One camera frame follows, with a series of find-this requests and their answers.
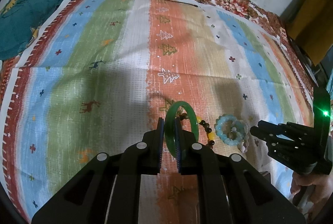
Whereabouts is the yellow brown bead bracelet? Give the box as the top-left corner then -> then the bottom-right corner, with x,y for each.
178,112 -> 217,150

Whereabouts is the light blue bead bracelet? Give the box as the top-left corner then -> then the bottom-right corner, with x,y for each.
214,113 -> 247,146

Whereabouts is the green jade bangle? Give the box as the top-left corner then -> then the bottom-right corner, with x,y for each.
164,101 -> 199,158

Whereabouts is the person's right hand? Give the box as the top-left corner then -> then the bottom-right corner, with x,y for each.
290,172 -> 332,210

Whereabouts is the striped colourful mat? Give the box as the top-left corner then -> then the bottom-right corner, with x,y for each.
1,0 -> 313,221

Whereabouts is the yellow wooden furniture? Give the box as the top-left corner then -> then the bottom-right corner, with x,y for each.
287,0 -> 332,66

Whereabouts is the teal blanket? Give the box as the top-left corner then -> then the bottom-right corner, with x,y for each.
1,0 -> 63,61

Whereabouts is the pink white bead bracelet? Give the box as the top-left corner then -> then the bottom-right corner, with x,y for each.
234,119 -> 251,154

